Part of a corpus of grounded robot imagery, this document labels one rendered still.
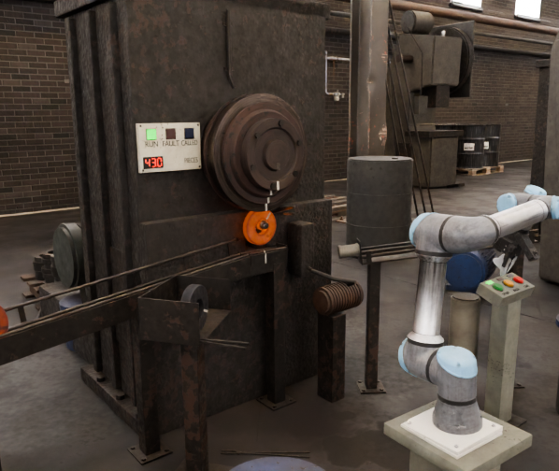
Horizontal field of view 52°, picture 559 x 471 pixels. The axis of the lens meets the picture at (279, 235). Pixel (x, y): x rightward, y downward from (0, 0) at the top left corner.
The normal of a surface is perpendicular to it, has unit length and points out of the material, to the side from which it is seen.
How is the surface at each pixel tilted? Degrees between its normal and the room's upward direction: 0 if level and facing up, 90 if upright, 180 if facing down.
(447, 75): 92
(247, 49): 90
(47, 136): 90
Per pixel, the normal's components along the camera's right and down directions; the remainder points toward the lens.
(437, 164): 0.54, 0.17
